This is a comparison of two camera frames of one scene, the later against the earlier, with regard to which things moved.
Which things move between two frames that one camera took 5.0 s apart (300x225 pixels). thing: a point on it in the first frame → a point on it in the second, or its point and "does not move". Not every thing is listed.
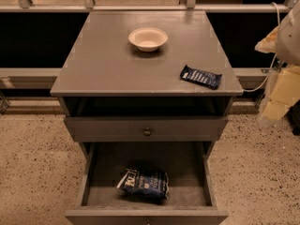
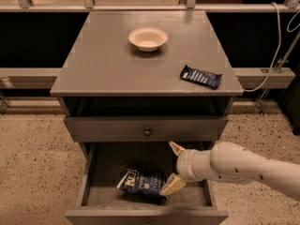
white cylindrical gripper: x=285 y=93 → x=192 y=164
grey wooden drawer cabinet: x=148 y=94 does not move
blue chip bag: x=145 y=183 does not move
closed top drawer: x=145 y=128 does not move
